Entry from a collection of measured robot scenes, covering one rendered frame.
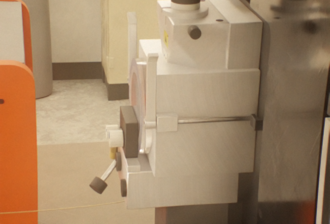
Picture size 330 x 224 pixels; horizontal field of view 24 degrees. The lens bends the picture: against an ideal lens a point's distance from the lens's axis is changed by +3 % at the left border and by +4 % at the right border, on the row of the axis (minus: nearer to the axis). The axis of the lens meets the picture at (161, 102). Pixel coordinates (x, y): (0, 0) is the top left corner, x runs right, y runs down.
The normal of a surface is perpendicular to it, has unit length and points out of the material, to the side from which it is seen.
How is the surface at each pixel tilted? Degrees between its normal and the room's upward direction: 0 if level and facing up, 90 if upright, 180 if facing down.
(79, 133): 0
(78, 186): 0
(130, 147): 90
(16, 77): 90
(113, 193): 0
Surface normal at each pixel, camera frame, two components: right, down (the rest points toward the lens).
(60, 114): 0.03, -0.93
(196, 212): 0.17, 0.37
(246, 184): -0.99, 0.04
